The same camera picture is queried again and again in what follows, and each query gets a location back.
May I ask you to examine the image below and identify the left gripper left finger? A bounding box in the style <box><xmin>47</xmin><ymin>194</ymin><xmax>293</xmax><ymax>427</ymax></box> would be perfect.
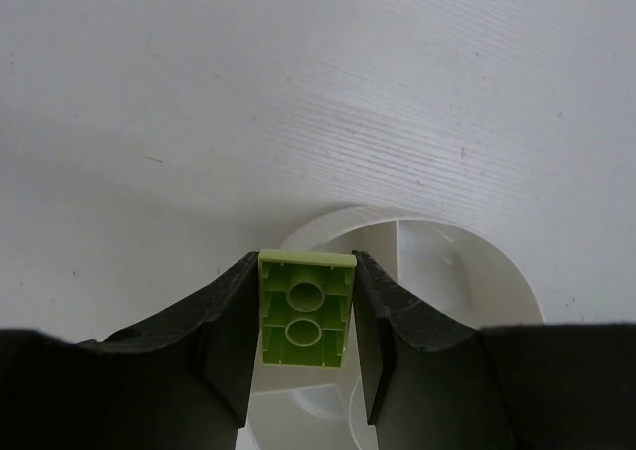
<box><xmin>1</xmin><ymin>253</ymin><xmax>259</xmax><ymax>449</ymax></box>

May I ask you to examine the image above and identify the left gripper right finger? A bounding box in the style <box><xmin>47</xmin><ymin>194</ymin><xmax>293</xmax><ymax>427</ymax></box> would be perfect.
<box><xmin>353</xmin><ymin>252</ymin><xmax>635</xmax><ymax>449</ymax></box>

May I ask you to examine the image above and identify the lime green lego brick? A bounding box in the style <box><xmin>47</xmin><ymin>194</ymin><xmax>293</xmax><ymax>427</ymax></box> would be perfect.
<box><xmin>258</xmin><ymin>249</ymin><xmax>357</xmax><ymax>368</ymax></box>

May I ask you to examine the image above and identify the white round divided container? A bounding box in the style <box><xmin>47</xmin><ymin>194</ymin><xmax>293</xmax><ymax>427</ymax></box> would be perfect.
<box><xmin>236</xmin><ymin>206</ymin><xmax>544</xmax><ymax>449</ymax></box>

